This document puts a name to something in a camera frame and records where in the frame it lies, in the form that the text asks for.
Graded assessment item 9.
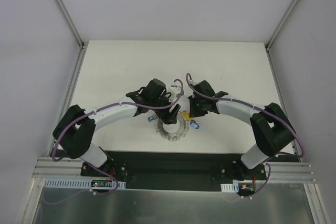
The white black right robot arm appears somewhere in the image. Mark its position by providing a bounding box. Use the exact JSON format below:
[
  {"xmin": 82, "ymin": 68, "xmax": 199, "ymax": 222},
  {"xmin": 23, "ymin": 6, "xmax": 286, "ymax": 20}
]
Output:
[{"xmin": 187, "ymin": 80, "xmax": 296, "ymax": 181}]

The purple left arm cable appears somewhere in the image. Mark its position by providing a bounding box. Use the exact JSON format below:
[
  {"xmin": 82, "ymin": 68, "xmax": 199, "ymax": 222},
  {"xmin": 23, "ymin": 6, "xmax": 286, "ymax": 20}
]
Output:
[{"xmin": 41, "ymin": 78, "xmax": 184, "ymax": 205}]

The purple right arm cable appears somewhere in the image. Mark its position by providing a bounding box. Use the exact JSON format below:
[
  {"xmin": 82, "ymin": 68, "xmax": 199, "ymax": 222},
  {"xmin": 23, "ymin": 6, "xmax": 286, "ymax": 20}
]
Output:
[{"xmin": 185, "ymin": 72, "xmax": 306, "ymax": 204}]

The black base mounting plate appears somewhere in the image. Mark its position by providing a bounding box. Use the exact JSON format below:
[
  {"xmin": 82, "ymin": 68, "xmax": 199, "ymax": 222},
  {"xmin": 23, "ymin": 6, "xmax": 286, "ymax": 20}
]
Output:
[{"xmin": 80, "ymin": 149, "xmax": 266, "ymax": 190}]

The white slotted cable duct right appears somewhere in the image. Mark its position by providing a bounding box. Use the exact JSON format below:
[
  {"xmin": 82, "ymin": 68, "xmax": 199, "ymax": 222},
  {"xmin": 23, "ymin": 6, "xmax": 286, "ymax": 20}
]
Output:
[{"xmin": 220, "ymin": 183, "xmax": 239, "ymax": 193}]

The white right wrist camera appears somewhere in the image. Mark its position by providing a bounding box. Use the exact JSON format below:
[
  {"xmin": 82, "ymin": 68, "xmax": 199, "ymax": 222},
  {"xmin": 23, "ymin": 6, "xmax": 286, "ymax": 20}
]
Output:
[{"xmin": 188, "ymin": 79, "xmax": 199, "ymax": 89}]

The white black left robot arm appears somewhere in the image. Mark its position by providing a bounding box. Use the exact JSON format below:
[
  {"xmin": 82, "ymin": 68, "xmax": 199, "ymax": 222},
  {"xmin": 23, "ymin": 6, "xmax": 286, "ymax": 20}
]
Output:
[{"xmin": 51, "ymin": 78, "xmax": 184, "ymax": 176}]

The white slotted cable duct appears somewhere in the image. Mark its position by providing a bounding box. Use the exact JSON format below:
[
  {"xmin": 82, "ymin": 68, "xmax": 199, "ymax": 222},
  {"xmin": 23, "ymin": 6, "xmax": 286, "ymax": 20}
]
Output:
[
  {"xmin": 220, "ymin": 183, "xmax": 239, "ymax": 193},
  {"xmin": 44, "ymin": 178, "xmax": 126, "ymax": 190}
]

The aluminium corner frame post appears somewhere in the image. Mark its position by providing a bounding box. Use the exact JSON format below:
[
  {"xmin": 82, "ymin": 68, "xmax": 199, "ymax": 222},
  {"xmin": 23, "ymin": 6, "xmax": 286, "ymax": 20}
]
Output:
[
  {"xmin": 265, "ymin": 0, "xmax": 301, "ymax": 52},
  {"xmin": 39, "ymin": 0, "xmax": 89, "ymax": 50}
]

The aluminium corner frame post left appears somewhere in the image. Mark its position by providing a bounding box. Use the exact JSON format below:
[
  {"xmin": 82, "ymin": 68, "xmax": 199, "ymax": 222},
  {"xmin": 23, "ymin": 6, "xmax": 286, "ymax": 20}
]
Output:
[{"xmin": 39, "ymin": 0, "xmax": 89, "ymax": 50}]

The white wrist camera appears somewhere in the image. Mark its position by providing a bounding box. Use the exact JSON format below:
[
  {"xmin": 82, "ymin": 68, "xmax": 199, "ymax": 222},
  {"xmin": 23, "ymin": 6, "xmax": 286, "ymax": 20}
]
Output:
[
  {"xmin": 167, "ymin": 79, "xmax": 184, "ymax": 102},
  {"xmin": 188, "ymin": 79, "xmax": 199, "ymax": 89}
]

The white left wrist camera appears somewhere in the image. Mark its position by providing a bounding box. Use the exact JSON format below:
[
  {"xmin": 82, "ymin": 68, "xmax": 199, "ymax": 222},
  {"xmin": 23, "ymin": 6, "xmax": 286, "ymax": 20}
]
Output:
[{"xmin": 167, "ymin": 79, "xmax": 184, "ymax": 102}]

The silver disc with key rings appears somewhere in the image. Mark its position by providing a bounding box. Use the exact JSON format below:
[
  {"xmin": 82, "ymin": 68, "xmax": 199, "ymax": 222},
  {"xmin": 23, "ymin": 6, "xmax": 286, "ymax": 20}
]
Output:
[{"xmin": 154, "ymin": 112, "xmax": 190, "ymax": 142}]

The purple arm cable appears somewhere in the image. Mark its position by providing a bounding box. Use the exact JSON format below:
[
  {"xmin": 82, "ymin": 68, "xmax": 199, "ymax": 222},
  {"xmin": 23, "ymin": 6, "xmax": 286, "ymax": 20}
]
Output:
[
  {"xmin": 41, "ymin": 78, "xmax": 184, "ymax": 205},
  {"xmin": 185, "ymin": 72, "xmax": 306, "ymax": 204}
]

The aluminium corner frame post right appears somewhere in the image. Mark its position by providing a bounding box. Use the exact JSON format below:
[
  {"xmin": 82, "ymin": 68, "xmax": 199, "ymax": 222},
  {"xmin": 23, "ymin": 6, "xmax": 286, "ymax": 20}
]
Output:
[{"xmin": 265, "ymin": 0, "xmax": 301, "ymax": 52}]

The yellow key tag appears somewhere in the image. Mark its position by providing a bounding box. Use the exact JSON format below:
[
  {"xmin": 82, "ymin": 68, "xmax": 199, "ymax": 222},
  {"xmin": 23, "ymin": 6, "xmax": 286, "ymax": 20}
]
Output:
[{"xmin": 181, "ymin": 111, "xmax": 192, "ymax": 120}]

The white slotted cable duct left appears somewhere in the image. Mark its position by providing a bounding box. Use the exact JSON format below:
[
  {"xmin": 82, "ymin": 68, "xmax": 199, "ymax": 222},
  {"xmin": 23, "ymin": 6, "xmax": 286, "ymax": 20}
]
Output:
[{"xmin": 44, "ymin": 178, "xmax": 126, "ymax": 190}]

